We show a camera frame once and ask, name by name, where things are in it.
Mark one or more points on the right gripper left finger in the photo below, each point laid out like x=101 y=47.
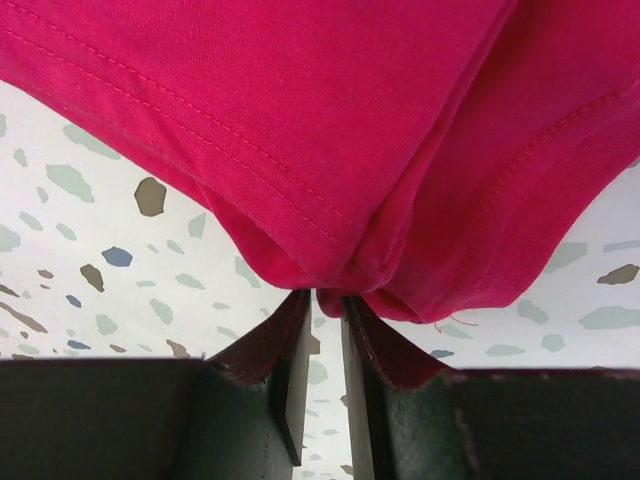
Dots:
x=237 y=415

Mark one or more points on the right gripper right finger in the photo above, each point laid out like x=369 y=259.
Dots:
x=413 y=417

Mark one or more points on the magenta t-shirt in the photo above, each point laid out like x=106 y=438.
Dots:
x=426 y=155

